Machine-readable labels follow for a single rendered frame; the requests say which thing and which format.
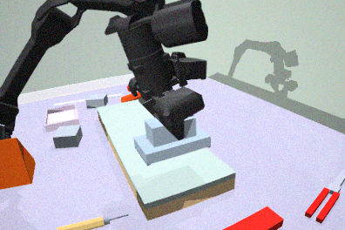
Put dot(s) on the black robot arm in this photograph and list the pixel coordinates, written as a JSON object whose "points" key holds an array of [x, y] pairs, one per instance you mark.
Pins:
{"points": [[148, 25]]}

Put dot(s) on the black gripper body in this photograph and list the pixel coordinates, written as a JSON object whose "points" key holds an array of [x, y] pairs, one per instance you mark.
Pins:
{"points": [[153, 79]]}

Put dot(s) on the orange-handled awl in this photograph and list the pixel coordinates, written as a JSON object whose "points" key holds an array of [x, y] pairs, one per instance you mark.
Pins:
{"points": [[130, 97]]}

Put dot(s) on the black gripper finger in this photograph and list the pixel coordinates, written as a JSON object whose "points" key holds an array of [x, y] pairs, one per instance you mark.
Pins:
{"points": [[177, 130], [149, 104]]}

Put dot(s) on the yellow-handled awl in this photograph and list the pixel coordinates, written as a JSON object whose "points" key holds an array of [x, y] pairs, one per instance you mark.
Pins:
{"points": [[90, 224]]}

